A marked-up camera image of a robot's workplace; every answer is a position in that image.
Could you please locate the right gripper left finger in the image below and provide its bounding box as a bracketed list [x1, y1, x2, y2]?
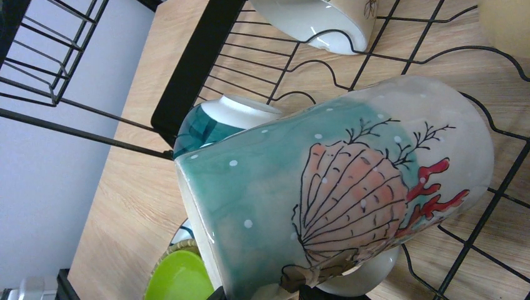
[207, 286, 227, 300]

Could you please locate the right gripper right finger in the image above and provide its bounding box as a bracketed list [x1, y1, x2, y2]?
[299, 286, 371, 300]

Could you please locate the beige mug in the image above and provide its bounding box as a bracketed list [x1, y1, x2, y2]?
[174, 75, 494, 299]

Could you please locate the teal patterned white bowl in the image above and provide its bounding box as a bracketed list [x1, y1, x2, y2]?
[172, 94, 284, 159]

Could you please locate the plain white bowl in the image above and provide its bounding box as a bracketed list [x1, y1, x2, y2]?
[251, 0, 379, 55]

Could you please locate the yellow mug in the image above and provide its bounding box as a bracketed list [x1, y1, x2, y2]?
[477, 0, 529, 58]

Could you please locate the green plate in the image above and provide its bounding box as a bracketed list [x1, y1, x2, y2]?
[143, 239, 214, 300]

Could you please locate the blue striped white plate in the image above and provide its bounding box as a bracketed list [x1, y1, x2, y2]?
[169, 219, 194, 246]

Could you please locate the black wire dish rack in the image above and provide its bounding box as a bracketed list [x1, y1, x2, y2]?
[0, 0, 530, 300]

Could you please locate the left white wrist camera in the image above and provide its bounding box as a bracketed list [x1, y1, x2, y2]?
[1, 276, 58, 300]

